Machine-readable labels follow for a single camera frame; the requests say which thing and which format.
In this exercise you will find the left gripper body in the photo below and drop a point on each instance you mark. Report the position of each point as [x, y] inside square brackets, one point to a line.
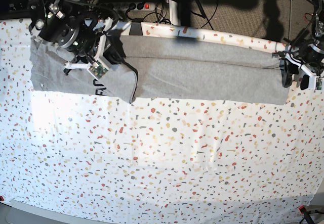
[309, 53]

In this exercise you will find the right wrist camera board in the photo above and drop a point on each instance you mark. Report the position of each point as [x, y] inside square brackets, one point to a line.
[97, 69]

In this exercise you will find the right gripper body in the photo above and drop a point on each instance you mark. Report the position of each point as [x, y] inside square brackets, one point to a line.
[74, 33]

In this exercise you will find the grey T-shirt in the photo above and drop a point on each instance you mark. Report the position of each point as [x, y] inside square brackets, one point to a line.
[175, 68]

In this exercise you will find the terrazzo patterned tablecloth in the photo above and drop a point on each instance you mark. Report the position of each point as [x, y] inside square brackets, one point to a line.
[157, 160]

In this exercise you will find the red corner clamp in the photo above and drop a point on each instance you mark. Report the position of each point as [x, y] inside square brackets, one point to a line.
[303, 210]

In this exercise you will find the black tripod stand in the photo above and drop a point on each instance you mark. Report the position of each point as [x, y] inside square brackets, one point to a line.
[186, 8]

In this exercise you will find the white power strip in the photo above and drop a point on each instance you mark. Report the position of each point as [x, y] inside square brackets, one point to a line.
[124, 6]

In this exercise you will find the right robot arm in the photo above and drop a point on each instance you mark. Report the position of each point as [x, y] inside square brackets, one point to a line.
[41, 8]

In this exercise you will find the black table clip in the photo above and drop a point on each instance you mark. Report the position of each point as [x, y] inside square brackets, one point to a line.
[136, 27]

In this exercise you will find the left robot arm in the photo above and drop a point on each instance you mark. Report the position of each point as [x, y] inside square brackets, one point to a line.
[314, 28]

